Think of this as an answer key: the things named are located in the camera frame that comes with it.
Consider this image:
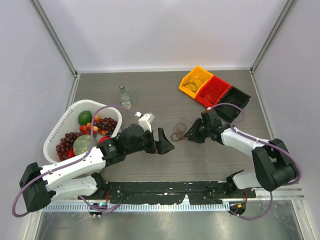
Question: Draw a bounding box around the white fruit basket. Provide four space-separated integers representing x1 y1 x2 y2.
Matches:
43 99 122 164

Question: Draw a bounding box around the red apple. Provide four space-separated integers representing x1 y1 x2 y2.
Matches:
98 136 110 144

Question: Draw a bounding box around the red plastic bin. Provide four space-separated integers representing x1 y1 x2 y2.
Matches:
195 75 232 108

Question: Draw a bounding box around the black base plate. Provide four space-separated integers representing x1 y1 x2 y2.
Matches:
77 180 257 205

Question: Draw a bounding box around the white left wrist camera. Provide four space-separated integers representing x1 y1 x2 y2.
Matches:
135 111 155 132

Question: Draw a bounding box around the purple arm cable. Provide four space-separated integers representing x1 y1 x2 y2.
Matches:
11 105 141 218
207 102 303 220

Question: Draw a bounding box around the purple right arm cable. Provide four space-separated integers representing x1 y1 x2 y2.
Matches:
207 102 303 220

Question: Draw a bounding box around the brown cable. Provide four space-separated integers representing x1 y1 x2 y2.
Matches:
181 74 205 94
170 121 193 144

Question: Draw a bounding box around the green lime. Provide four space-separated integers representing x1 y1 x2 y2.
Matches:
77 110 93 126

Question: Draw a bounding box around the green melon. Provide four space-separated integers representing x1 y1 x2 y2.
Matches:
73 134 91 156

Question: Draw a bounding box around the yellow plastic bin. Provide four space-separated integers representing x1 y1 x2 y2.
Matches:
178 66 214 99

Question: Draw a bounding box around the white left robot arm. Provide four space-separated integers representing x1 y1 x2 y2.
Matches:
19 124 175 213

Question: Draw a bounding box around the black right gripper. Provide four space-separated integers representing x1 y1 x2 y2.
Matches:
184 118 211 144

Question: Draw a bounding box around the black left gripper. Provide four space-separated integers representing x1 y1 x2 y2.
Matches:
126 127 174 155

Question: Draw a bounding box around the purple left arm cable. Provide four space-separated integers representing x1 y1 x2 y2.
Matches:
11 105 141 218

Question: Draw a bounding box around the clear glass bottle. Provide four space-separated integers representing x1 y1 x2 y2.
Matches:
119 84 132 109

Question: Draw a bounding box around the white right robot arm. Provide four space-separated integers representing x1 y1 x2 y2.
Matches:
184 109 301 198

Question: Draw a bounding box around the purple grape bunch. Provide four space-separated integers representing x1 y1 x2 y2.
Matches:
55 115 118 162

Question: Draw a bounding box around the black plastic bin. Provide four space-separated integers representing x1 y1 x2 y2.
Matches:
215 86 251 123

